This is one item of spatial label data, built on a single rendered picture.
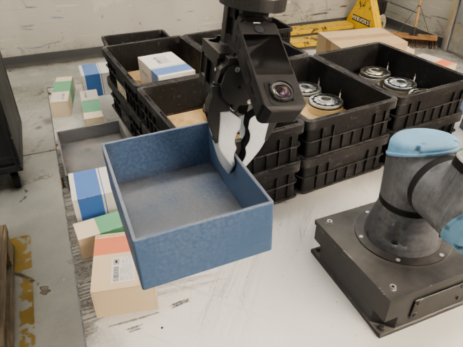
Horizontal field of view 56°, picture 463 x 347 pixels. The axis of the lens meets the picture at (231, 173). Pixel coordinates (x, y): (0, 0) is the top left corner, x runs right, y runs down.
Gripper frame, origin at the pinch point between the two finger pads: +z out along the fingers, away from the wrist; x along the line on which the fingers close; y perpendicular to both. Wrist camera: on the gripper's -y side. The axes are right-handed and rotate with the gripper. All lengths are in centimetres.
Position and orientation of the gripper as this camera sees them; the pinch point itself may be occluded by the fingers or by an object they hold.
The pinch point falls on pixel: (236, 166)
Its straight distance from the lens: 54.4
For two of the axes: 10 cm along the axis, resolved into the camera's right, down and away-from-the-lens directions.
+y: -3.5, -5.2, 7.8
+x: -9.3, 0.8, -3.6
